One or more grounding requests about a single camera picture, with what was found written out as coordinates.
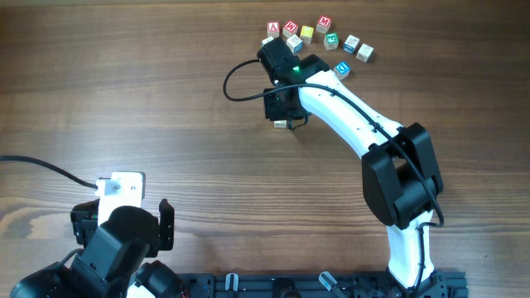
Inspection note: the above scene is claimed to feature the white block blue side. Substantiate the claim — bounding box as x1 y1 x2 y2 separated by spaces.
261 36 274 47

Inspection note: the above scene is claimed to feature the wooden block number one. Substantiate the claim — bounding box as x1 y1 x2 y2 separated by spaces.
273 120 288 129

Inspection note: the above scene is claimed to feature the yellow top block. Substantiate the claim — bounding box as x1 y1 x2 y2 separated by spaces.
300 26 314 44

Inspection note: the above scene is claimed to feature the red letter A block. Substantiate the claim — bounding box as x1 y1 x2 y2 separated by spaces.
267 21 280 38

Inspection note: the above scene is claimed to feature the red letter W block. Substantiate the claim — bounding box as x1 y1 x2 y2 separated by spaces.
282 20 299 38

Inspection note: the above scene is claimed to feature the green letter block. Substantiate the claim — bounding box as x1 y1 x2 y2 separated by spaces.
324 32 340 50

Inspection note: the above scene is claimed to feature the blue letter D block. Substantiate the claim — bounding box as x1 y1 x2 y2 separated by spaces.
334 61 351 80

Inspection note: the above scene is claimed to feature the left camera cable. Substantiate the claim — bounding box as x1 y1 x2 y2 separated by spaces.
0 155 99 190

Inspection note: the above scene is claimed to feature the white block blue picture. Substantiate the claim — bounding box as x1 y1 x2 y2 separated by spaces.
343 35 360 54

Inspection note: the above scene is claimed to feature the plain wooden block right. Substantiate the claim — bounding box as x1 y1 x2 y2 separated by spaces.
356 44 373 63

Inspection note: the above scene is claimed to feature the red letter M block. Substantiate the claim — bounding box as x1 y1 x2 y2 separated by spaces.
316 15 332 34

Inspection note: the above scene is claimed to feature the right camera cable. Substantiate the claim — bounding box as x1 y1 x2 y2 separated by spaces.
222 58 291 103

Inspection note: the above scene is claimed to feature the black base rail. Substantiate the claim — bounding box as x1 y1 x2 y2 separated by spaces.
180 271 470 298

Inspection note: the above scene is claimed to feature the camera cable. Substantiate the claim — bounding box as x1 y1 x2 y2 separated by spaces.
222 58 291 103
0 155 99 190

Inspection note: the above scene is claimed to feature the white block centre row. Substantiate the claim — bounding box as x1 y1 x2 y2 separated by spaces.
286 35 304 54

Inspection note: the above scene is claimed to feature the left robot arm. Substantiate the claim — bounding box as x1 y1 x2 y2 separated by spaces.
10 199 189 297

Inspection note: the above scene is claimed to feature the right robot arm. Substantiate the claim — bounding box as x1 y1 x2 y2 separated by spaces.
257 37 443 294

